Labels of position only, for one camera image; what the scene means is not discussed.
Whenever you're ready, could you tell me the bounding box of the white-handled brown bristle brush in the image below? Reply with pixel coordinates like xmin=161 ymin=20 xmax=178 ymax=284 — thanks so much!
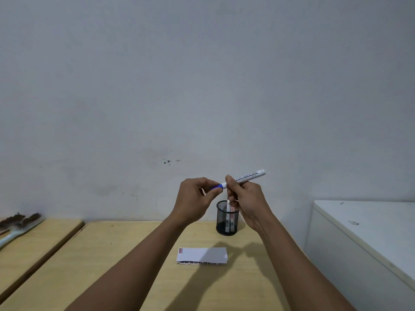
xmin=0 ymin=213 xmax=45 ymax=249

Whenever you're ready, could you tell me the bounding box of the person's left forearm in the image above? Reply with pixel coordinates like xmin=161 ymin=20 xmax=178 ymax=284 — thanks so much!
xmin=64 ymin=214 xmax=187 ymax=311

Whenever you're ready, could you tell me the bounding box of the person's right forearm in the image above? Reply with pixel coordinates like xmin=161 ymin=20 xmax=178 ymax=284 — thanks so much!
xmin=256 ymin=221 xmax=357 ymax=311

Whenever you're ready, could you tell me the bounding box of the black mesh pen holder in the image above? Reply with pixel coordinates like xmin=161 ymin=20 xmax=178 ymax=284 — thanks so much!
xmin=216 ymin=200 xmax=240 ymax=236

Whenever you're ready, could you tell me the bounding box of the person's left hand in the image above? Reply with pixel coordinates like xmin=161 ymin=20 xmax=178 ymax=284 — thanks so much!
xmin=170 ymin=177 xmax=222 ymax=226

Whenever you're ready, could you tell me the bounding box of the white folded paper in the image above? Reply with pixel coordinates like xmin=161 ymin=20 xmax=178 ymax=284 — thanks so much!
xmin=176 ymin=247 xmax=229 ymax=266

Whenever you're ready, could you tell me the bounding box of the white cabinet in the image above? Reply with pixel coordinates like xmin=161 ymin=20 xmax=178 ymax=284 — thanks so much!
xmin=304 ymin=200 xmax=415 ymax=311

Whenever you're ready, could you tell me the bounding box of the white marker pen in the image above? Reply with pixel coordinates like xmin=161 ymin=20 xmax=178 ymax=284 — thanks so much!
xmin=222 ymin=169 xmax=266 ymax=189

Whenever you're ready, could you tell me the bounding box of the person's right hand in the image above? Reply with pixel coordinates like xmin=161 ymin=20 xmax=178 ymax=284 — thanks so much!
xmin=225 ymin=175 xmax=277 ymax=234

